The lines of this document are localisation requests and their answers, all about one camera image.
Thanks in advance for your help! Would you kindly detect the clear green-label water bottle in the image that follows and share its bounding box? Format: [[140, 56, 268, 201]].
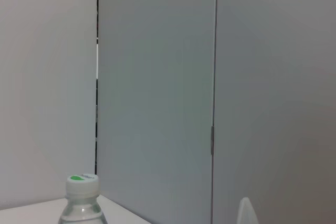
[[57, 173, 109, 224]]

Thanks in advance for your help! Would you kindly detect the grey pen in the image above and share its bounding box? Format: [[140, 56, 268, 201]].
[[237, 197, 260, 224]]

